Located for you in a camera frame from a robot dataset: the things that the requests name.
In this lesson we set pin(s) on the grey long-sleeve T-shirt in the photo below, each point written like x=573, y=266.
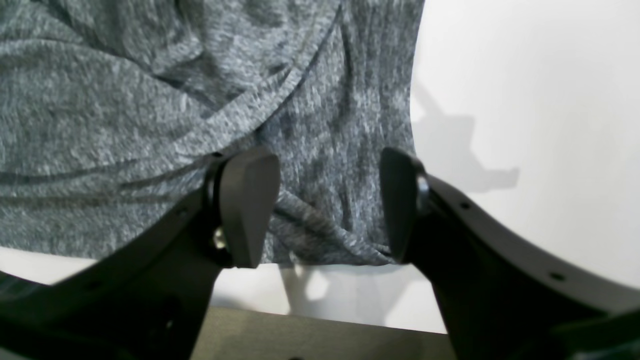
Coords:
x=112, y=110

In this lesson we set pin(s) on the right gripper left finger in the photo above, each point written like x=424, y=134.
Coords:
x=148, y=300

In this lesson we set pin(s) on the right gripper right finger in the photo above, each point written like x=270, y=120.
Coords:
x=500, y=296

